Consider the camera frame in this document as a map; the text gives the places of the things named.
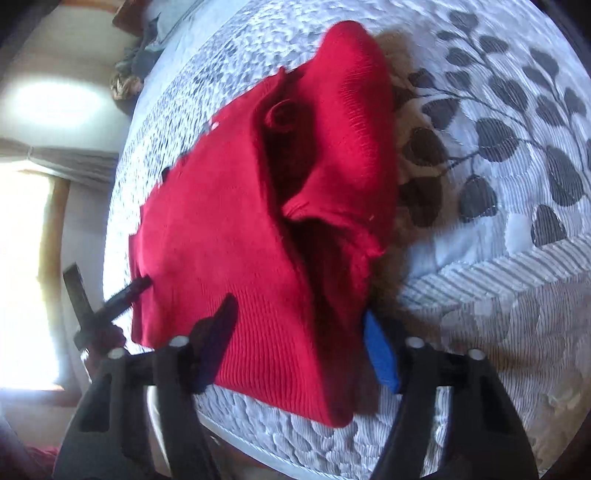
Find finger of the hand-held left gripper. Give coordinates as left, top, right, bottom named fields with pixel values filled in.
left=62, top=263, right=100, bottom=352
left=99, top=275, right=154, bottom=320

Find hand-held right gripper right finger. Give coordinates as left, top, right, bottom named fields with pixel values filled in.
left=362, top=310, right=541, bottom=480

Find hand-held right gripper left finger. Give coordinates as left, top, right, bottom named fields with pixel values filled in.
left=52, top=293, right=241, bottom=480

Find red knitted sweater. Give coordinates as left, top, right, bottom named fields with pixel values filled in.
left=128, top=21, right=402, bottom=428

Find window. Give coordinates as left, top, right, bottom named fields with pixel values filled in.
left=0, top=168, right=71, bottom=394

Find grey curtain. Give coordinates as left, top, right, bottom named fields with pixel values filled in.
left=0, top=137, right=122, bottom=186

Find grey leaf-patterned quilt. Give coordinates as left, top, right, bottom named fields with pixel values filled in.
left=104, top=0, right=591, bottom=480

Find light blue pillow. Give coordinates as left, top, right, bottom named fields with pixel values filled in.
left=147, top=11, right=188, bottom=44

